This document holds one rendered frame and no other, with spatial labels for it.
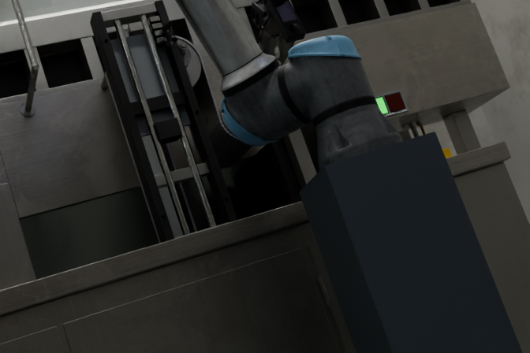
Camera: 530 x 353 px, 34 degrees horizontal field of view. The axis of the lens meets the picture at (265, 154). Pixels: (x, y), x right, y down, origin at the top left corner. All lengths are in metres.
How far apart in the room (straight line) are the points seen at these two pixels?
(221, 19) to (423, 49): 1.29
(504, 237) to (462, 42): 1.02
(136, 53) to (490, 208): 0.84
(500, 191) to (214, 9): 0.79
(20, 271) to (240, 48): 0.72
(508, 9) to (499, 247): 3.22
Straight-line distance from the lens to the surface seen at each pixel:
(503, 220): 1.93
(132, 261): 1.58
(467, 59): 2.78
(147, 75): 1.90
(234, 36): 1.52
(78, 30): 2.40
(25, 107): 2.27
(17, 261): 1.92
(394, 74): 2.63
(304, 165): 1.99
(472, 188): 1.91
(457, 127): 2.87
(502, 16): 5.09
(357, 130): 1.43
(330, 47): 1.47
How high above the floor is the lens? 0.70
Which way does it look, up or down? 11 degrees up
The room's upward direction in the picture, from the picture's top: 19 degrees counter-clockwise
